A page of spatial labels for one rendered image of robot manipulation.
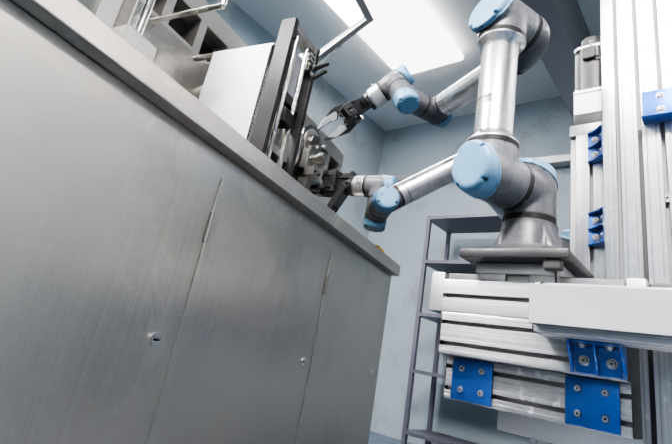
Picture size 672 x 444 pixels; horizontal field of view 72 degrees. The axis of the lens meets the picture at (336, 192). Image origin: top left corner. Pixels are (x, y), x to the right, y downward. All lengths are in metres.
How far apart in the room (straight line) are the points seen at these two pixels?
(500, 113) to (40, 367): 0.95
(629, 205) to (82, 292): 1.11
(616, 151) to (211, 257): 0.98
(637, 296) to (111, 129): 0.83
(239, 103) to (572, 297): 1.04
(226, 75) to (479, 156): 0.89
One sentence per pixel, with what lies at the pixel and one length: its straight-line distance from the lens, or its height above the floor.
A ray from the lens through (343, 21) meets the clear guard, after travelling 2.16.
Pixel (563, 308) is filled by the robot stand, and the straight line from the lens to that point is 0.89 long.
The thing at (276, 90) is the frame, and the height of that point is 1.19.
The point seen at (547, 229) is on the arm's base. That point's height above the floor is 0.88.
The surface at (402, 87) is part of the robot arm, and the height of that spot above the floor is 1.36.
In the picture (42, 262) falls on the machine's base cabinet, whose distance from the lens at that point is 0.68.
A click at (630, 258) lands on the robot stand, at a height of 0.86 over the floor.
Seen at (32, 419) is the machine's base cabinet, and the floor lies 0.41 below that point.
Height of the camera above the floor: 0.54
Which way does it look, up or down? 19 degrees up
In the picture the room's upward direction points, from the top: 11 degrees clockwise
